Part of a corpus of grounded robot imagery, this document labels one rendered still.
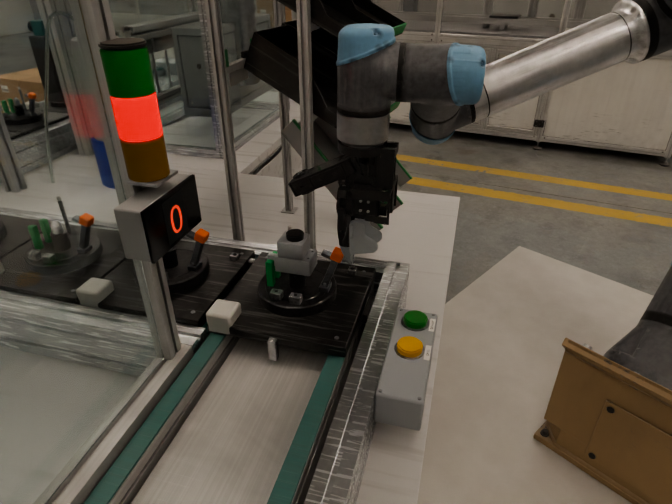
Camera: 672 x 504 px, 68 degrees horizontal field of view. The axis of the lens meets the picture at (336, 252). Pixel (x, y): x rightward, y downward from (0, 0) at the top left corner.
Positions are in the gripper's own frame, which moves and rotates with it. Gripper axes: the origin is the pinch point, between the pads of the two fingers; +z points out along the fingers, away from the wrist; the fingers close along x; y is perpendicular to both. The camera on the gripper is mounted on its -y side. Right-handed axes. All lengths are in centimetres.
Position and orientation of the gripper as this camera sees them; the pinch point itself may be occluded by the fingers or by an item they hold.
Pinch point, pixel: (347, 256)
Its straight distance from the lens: 83.5
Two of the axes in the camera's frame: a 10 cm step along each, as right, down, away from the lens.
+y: 9.7, 1.3, -2.2
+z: 0.0, 8.6, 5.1
